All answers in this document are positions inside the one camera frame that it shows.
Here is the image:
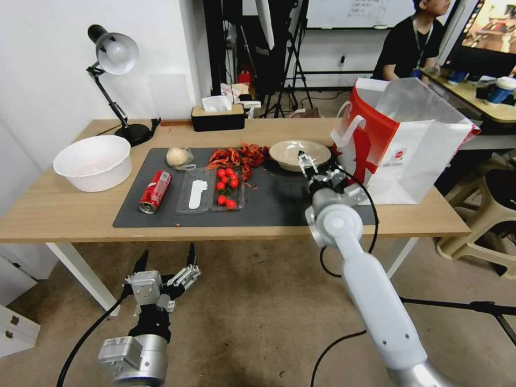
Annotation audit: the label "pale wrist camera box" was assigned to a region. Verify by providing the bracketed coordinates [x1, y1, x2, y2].
[130, 271, 163, 307]

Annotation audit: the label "dark grey table mat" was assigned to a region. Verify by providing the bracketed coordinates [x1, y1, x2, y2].
[112, 147, 352, 229]

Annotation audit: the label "black tissue box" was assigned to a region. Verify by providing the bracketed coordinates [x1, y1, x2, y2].
[190, 96, 246, 133]

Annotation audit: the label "beige plastic stool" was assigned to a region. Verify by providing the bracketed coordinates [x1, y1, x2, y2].
[434, 160, 516, 280]

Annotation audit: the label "beige shallow bowl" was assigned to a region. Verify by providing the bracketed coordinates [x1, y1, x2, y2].
[269, 139, 333, 173]

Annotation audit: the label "person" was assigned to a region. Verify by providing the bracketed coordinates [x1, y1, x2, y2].
[371, 0, 453, 82]

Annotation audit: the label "white table leg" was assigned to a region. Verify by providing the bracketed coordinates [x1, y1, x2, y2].
[45, 241, 120, 320]
[386, 236, 421, 280]

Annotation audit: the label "black desk lamp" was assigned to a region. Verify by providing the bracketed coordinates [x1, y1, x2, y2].
[85, 24, 162, 147]

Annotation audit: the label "dried red chili pile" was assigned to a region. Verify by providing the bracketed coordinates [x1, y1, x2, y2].
[206, 140, 271, 181]

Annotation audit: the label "black floor stand leg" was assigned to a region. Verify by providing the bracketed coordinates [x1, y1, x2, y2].
[399, 296, 516, 348]

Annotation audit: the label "whiteboard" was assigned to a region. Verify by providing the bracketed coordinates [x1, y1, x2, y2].
[305, 0, 425, 30]

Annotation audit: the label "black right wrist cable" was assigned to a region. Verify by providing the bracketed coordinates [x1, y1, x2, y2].
[317, 168, 381, 279]

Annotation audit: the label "white bun in plastic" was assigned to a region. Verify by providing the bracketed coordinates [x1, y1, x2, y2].
[166, 146, 197, 171]

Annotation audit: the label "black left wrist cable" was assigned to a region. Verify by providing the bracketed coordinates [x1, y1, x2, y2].
[55, 293, 134, 387]

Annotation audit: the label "red soda can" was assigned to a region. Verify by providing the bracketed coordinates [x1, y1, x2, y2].
[138, 169, 173, 215]

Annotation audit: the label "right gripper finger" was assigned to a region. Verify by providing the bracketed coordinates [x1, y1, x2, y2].
[297, 150, 321, 177]
[325, 161, 348, 188]

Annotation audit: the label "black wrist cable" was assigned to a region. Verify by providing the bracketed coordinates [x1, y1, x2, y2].
[55, 293, 134, 387]
[317, 168, 381, 279]

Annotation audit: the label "black framed monitor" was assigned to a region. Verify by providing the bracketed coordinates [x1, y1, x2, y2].
[446, 0, 516, 78]

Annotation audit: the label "clear disposable takeout box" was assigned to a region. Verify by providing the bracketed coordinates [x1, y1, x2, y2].
[175, 167, 247, 216]

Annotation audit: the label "large white plastic bowl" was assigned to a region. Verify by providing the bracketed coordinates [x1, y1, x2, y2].
[53, 135, 133, 194]

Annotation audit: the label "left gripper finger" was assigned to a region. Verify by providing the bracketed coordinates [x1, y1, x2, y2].
[128, 249, 150, 284]
[173, 241, 202, 292]

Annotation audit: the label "black camera tripod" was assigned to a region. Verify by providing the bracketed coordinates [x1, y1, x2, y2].
[261, 0, 316, 119]

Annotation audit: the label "wooden side desk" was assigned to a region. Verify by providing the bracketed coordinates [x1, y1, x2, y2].
[419, 67, 516, 136]

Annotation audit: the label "white drawer cabinet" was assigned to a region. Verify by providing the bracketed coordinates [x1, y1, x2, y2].
[0, 302, 42, 359]

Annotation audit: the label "red white delivery bag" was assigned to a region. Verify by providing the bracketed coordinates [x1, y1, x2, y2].
[330, 77, 483, 206]

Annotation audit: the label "black floor cable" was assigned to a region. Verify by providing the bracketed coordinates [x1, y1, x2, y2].
[309, 329, 368, 387]

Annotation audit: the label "blue paper cup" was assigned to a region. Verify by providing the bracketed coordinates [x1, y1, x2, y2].
[488, 76, 516, 106]

